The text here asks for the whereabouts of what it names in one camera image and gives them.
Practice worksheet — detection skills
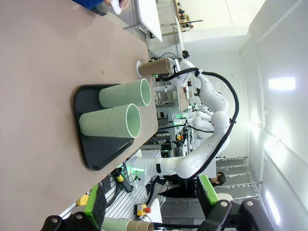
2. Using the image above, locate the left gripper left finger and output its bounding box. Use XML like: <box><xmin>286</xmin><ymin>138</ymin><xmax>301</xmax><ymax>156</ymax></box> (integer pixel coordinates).
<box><xmin>43</xmin><ymin>184</ymin><xmax>108</xmax><ymax>231</ymax></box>

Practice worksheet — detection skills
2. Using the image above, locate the ceiling light panel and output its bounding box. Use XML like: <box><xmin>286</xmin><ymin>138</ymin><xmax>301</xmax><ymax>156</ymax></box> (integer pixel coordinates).
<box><xmin>268</xmin><ymin>77</ymin><xmax>296</xmax><ymax>91</ymax></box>
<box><xmin>264</xmin><ymin>190</ymin><xmax>281</xmax><ymax>227</ymax></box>

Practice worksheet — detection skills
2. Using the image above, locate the person in blue shirt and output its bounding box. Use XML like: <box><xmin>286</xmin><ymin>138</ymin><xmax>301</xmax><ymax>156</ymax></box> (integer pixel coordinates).
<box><xmin>71</xmin><ymin>0</ymin><xmax>109</xmax><ymax>11</ymax></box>

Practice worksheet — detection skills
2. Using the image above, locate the aluminium profile robot base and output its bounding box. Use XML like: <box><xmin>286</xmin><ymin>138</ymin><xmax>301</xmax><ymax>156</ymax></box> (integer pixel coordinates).
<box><xmin>103</xmin><ymin>182</ymin><xmax>164</xmax><ymax>224</ymax></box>

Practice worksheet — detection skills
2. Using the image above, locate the light green cup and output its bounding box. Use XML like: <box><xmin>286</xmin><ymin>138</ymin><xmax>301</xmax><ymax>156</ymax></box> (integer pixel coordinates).
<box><xmin>78</xmin><ymin>103</ymin><xmax>141</xmax><ymax>139</ymax></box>
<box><xmin>98</xmin><ymin>78</ymin><xmax>152</xmax><ymax>108</ymax></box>
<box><xmin>101</xmin><ymin>216</ymin><xmax>130</xmax><ymax>231</ymax></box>

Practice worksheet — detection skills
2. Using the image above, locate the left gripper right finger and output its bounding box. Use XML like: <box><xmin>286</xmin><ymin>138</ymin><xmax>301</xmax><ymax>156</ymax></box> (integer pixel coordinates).
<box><xmin>196</xmin><ymin>175</ymin><xmax>272</xmax><ymax>231</ymax></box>

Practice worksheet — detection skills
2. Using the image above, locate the white table with metal legs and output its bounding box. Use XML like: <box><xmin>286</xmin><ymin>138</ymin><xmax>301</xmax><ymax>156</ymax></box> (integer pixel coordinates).
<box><xmin>136</xmin><ymin>0</ymin><xmax>163</xmax><ymax>43</ymax></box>

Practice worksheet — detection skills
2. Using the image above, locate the black sleeved arm cable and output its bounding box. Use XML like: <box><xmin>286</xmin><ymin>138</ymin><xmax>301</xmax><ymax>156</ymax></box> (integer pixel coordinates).
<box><xmin>163</xmin><ymin>68</ymin><xmax>240</xmax><ymax>180</ymax></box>

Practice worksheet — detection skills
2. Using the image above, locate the wooden shelf with items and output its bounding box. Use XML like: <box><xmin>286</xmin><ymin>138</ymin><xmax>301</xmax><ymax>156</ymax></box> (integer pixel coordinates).
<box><xmin>175</xmin><ymin>1</ymin><xmax>204</xmax><ymax>32</ymax></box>

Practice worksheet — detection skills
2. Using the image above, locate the black yellow pendant device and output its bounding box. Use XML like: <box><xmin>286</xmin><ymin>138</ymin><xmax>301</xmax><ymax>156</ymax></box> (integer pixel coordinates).
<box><xmin>114</xmin><ymin>168</ymin><xmax>134</xmax><ymax>193</ymax></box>

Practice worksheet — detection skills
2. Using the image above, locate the seated person in black clothes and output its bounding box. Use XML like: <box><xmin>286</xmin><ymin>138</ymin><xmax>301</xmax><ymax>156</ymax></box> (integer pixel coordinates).
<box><xmin>157</xmin><ymin>171</ymin><xmax>227</xmax><ymax>199</ymax></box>

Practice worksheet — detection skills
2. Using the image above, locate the yellow emergency stop box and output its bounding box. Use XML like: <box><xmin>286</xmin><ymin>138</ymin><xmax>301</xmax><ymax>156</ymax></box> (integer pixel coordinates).
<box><xmin>136</xmin><ymin>203</ymin><xmax>152</xmax><ymax>216</ymax></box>

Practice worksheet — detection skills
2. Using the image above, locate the black plastic tray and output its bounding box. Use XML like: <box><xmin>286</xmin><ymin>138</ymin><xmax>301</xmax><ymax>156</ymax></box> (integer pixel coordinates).
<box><xmin>73</xmin><ymin>83</ymin><xmax>135</xmax><ymax>171</ymax></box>

